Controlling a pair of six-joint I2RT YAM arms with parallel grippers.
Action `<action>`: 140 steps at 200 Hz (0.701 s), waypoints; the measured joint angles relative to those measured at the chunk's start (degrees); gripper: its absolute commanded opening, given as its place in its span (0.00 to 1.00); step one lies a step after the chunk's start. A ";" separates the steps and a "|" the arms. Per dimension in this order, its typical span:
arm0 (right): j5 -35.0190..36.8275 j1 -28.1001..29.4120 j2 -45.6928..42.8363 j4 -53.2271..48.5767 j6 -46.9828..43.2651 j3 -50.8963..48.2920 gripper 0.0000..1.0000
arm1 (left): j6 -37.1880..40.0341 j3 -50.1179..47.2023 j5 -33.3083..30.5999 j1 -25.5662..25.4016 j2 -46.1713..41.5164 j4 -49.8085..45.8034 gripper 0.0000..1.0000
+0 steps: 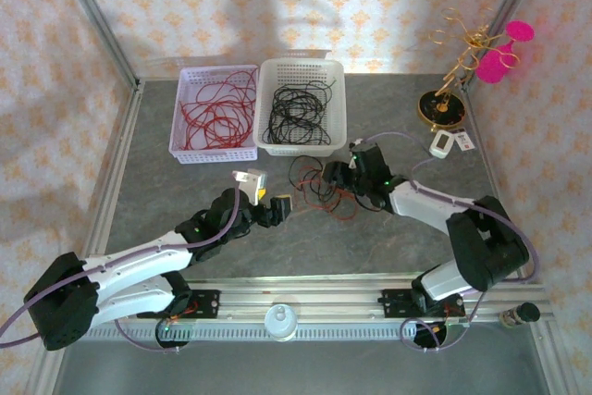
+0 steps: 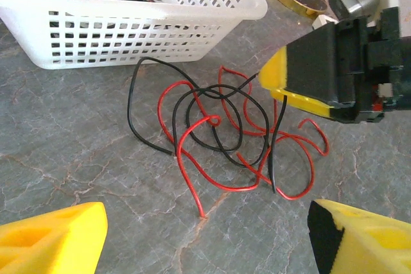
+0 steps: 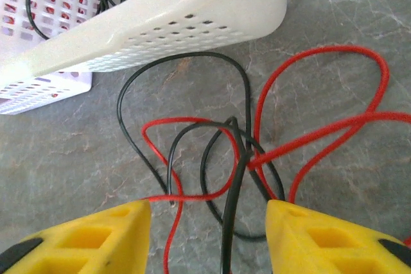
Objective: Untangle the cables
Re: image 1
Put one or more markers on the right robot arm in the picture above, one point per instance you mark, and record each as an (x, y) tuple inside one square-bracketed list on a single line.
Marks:
[(485, 242)]

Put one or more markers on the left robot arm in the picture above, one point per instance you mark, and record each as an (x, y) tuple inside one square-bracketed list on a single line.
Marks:
[(139, 261)]

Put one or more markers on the white plastic basket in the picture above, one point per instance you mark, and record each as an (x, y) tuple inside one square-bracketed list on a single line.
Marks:
[(305, 150)]

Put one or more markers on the white digital timer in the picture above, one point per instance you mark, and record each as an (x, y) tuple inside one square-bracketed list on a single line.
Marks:
[(443, 143)]

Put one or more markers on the lavender plastic basket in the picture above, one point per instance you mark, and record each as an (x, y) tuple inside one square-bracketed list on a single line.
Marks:
[(178, 147)]

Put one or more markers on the small printed card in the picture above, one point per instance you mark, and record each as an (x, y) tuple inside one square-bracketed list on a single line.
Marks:
[(464, 140)]

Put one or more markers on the white round knob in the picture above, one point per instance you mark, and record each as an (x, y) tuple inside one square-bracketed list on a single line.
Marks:
[(280, 321)]

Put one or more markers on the pink wine glass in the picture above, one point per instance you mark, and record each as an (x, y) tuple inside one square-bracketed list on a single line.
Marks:
[(491, 67)]

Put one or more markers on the dark small bottle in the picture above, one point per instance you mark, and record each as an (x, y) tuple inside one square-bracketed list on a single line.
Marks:
[(520, 313)]

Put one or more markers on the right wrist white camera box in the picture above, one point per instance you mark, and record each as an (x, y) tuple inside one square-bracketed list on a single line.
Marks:
[(353, 161)]

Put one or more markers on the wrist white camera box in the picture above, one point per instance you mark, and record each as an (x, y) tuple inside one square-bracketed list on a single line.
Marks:
[(252, 180), (353, 161)]

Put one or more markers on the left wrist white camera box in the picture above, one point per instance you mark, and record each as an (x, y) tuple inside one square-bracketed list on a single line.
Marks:
[(252, 180)]

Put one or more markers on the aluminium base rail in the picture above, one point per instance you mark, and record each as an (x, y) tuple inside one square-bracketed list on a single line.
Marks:
[(324, 295)]

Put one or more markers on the aluminium side rail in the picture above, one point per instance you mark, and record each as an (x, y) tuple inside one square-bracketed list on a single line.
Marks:
[(546, 358), (118, 154)]

